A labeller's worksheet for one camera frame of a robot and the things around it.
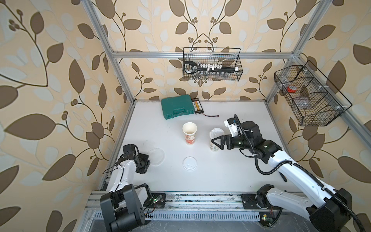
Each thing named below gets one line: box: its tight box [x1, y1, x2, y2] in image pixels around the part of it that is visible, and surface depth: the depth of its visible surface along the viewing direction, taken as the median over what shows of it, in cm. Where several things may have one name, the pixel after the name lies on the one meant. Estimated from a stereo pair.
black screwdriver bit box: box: [192, 98, 205, 115], surface depth 118 cm
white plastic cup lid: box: [209, 127, 225, 140], surface depth 83 cm
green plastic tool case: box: [161, 94, 195, 120], surface depth 113 cm
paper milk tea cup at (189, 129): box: [182, 121, 198, 146], surface depth 88 cm
